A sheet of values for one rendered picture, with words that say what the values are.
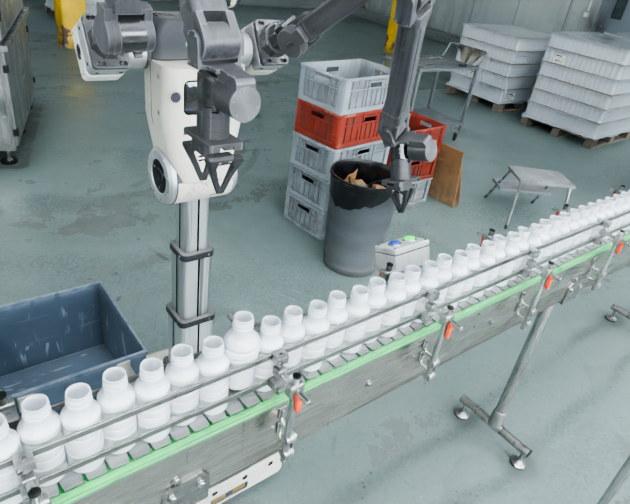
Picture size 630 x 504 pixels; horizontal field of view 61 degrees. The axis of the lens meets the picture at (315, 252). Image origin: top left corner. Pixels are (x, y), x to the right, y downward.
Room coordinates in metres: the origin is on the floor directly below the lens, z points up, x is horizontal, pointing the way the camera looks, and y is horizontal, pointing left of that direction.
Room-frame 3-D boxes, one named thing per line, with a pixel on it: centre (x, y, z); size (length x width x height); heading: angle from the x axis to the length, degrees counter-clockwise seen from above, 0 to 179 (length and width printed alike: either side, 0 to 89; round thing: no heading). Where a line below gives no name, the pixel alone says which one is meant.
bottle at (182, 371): (0.69, 0.20, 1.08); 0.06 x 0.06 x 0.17
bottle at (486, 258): (1.28, -0.46, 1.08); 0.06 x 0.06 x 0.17
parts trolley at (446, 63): (5.89, -0.92, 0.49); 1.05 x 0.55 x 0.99; 132
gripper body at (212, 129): (0.88, 0.21, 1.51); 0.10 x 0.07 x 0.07; 43
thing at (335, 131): (3.57, -0.07, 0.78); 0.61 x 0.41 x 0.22; 139
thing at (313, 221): (3.56, -0.07, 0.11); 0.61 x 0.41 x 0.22; 138
